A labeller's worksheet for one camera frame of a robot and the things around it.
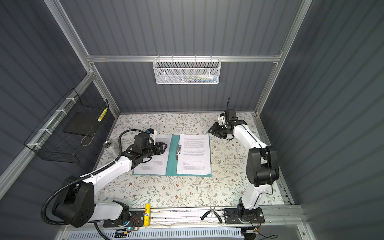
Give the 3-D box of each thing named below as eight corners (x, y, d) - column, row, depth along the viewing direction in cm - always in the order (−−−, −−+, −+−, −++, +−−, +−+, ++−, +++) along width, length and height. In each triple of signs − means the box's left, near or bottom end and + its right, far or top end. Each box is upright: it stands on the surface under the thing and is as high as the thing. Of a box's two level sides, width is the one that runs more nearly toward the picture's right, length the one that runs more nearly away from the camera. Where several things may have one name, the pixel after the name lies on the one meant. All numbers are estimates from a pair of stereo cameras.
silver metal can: (116, 162, 96) (105, 151, 85) (111, 155, 99) (101, 143, 88) (123, 157, 98) (114, 146, 87) (118, 150, 101) (109, 138, 90)
